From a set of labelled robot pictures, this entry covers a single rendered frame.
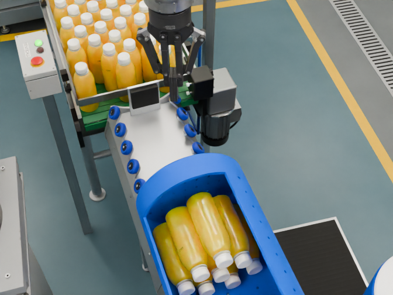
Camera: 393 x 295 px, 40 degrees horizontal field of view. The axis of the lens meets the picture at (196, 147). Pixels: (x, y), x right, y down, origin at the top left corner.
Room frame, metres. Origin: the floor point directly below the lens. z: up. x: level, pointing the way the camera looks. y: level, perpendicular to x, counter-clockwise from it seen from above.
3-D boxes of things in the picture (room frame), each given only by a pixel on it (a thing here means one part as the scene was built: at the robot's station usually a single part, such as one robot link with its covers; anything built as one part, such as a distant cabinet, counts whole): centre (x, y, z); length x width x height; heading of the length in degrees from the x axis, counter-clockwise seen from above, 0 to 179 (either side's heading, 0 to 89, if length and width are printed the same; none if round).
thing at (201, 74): (1.30, -0.01, 0.95); 0.10 x 0.07 x 0.10; 110
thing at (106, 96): (1.27, 0.19, 0.96); 0.40 x 0.01 x 0.03; 110
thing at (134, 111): (1.19, 0.17, 0.99); 0.10 x 0.02 x 0.12; 110
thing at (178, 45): (0.78, 0.04, 1.56); 0.04 x 0.01 x 0.11; 178
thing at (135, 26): (1.50, 0.20, 0.98); 0.07 x 0.07 x 0.17
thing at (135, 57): (1.36, 0.22, 0.98); 0.07 x 0.07 x 0.17
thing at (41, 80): (1.29, 0.51, 1.05); 0.20 x 0.10 x 0.10; 20
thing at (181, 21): (0.78, 0.05, 1.62); 0.08 x 0.07 x 0.09; 88
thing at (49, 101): (1.29, 0.51, 0.50); 0.04 x 0.04 x 1.00; 20
